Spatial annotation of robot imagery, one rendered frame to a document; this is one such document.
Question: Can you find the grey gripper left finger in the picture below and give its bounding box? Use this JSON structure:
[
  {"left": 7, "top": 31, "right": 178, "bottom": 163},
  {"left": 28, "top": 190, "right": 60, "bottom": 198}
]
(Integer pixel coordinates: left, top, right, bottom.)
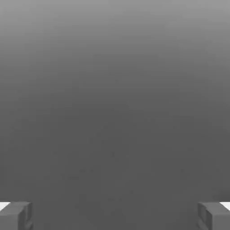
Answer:
[{"left": 0, "top": 201, "right": 34, "bottom": 230}]

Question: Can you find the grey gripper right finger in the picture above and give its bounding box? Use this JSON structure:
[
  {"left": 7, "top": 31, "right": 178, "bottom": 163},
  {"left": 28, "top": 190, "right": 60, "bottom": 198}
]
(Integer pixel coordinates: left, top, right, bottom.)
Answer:
[{"left": 197, "top": 201, "right": 230, "bottom": 230}]

